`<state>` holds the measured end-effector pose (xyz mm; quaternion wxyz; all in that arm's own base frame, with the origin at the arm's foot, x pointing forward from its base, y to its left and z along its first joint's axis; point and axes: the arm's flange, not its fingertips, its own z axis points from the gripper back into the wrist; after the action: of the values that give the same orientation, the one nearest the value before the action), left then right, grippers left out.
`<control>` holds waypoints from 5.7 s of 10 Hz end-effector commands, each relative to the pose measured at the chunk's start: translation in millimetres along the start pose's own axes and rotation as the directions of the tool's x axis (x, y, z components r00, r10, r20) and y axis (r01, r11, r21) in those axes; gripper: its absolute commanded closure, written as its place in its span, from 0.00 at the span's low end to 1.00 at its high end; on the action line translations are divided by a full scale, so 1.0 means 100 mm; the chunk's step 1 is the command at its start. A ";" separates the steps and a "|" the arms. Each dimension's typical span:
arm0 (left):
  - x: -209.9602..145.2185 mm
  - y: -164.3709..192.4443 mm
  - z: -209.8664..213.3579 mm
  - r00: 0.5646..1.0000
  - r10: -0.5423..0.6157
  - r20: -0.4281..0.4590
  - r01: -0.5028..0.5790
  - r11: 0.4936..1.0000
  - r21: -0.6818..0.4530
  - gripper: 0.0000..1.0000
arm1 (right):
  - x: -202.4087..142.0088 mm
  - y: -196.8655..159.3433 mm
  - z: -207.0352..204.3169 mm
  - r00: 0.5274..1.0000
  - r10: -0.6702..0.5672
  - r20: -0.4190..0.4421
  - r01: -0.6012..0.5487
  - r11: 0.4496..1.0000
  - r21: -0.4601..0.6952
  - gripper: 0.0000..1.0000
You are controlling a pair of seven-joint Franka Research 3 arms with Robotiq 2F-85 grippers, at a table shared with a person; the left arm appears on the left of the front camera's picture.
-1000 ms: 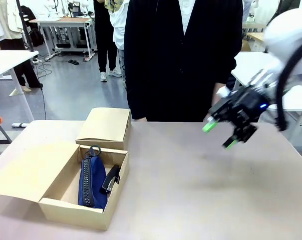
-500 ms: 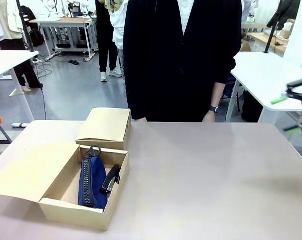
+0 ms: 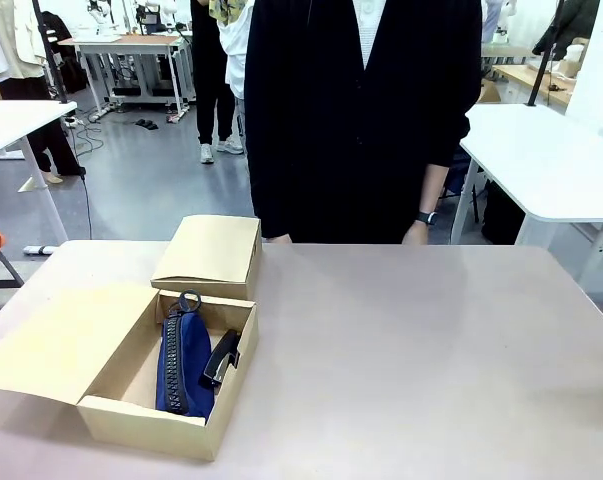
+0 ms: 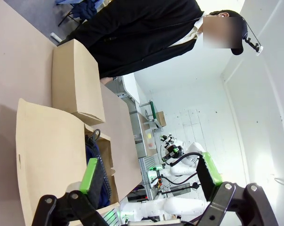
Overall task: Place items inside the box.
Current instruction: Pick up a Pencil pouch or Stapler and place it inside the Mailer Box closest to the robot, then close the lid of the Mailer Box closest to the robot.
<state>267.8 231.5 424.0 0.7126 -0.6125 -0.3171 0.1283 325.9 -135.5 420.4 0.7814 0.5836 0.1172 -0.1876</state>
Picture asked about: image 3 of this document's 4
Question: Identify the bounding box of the person's left hand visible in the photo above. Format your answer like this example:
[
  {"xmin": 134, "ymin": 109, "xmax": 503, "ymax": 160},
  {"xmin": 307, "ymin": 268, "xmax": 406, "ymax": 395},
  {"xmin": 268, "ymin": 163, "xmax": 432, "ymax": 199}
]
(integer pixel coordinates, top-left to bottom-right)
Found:
[{"xmin": 402, "ymin": 221, "xmax": 430, "ymax": 246}]

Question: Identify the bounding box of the black stapler with metal base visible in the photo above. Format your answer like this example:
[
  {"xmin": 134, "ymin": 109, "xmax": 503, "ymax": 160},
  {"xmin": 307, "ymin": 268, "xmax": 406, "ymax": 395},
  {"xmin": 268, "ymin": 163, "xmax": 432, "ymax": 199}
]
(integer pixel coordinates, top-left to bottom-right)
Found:
[{"xmin": 200, "ymin": 328, "xmax": 243, "ymax": 389}]

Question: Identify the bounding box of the blue zippered pencil case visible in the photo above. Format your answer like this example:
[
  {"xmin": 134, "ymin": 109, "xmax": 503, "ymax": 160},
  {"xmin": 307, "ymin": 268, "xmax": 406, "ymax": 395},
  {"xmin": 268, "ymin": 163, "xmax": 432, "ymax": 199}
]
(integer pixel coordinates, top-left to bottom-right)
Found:
[{"xmin": 155, "ymin": 291, "xmax": 215, "ymax": 419}]

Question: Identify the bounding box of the person's left forearm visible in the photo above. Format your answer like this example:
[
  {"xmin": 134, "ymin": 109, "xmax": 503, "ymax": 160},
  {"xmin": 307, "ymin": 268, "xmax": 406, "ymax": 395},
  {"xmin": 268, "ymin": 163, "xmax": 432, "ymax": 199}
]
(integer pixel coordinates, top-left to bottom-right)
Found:
[{"xmin": 419, "ymin": 160, "xmax": 451, "ymax": 216}]

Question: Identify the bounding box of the closed cardboard box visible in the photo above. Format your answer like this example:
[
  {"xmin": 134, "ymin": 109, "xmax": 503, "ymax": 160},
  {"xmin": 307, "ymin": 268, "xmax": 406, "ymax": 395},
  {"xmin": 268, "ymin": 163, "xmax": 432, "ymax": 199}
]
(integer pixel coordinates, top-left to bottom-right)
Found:
[{"xmin": 150, "ymin": 214, "xmax": 263, "ymax": 302}]

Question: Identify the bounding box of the open cardboard box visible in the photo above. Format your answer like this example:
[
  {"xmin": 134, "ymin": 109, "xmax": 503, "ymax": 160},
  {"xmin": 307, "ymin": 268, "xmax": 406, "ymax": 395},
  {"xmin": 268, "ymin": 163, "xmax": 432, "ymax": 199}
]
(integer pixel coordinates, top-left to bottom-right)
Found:
[{"xmin": 0, "ymin": 285, "xmax": 260, "ymax": 462}]

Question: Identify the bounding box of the black bag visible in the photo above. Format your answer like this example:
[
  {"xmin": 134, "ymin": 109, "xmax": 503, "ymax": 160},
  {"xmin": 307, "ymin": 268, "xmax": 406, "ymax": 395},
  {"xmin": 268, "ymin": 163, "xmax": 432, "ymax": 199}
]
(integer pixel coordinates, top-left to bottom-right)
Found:
[{"xmin": 480, "ymin": 180, "xmax": 527, "ymax": 246}]

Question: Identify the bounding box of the person in black cardigan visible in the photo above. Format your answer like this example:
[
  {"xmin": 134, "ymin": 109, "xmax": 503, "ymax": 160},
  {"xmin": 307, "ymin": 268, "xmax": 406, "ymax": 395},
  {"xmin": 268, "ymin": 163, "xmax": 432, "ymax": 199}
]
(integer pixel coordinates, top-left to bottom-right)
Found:
[{"xmin": 244, "ymin": 0, "xmax": 484, "ymax": 246}]

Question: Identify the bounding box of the white table with rounded corner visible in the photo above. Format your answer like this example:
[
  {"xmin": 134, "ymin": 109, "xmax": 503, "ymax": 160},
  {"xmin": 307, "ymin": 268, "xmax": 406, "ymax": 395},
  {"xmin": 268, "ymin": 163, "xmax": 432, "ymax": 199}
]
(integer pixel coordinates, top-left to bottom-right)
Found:
[{"xmin": 450, "ymin": 102, "xmax": 603, "ymax": 301}]

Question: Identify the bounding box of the wooden top table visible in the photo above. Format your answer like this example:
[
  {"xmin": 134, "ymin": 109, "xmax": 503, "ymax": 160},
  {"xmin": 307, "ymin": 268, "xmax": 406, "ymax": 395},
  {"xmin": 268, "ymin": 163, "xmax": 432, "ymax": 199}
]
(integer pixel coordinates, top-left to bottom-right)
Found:
[{"xmin": 492, "ymin": 62, "xmax": 578, "ymax": 109}]

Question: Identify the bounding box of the black stand pole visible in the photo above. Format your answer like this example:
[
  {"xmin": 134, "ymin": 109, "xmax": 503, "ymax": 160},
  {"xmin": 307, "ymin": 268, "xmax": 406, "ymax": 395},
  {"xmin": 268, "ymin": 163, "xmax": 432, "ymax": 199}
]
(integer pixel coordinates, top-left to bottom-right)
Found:
[
  {"xmin": 526, "ymin": 0, "xmax": 566, "ymax": 108},
  {"xmin": 30, "ymin": 0, "xmax": 71, "ymax": 105}
]

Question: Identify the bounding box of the bystander in black trousers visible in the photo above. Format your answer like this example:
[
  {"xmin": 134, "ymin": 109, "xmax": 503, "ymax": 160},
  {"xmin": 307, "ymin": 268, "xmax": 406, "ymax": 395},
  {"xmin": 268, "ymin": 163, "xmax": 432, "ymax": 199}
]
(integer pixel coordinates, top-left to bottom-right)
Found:
[{"xmin": 190, "ymin": 0, "xmax": 256, "ymax": 165}]

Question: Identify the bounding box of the hanging black jacket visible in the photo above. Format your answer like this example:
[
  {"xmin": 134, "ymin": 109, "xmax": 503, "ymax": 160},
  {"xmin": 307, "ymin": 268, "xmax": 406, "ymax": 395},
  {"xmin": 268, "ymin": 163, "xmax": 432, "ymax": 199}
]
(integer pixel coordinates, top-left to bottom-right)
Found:
[{"xmin": 532, "ymin": 0, "xmax": 602, "ymax": 62}]

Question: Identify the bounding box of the brown top workbench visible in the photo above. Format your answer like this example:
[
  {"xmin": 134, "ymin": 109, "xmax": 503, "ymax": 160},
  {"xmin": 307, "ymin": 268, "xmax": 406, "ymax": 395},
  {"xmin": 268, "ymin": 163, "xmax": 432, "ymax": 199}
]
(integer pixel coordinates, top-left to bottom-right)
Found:
[{"xmin": 58, "ymin": 33, "xmax": 196, "ymax": 119}]

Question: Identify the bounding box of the white table with grey leg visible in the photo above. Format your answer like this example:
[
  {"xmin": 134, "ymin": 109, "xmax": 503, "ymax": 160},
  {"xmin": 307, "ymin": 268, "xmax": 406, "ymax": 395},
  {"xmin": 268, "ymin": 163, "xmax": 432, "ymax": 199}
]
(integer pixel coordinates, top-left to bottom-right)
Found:
[{"xmin": 0, "ymin": 99, "xmax": 79, "ymax": 247}]

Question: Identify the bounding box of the bystander in cream jacket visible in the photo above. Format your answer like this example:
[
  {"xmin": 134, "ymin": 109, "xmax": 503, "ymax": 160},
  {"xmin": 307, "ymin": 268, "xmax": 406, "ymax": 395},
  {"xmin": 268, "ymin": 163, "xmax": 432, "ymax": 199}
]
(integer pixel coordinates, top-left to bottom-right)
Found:
[{"xmin": 0, "ymin": 0, "xmax": 87, "ymax": 184}]

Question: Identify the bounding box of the black floor cable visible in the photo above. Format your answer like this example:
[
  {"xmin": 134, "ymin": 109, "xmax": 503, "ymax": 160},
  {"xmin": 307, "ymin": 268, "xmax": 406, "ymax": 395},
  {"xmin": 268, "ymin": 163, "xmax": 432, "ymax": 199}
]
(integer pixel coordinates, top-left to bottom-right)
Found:
[{"xmin": 65, "ymin": 112, "xmax": 105, "ymax": 240}]

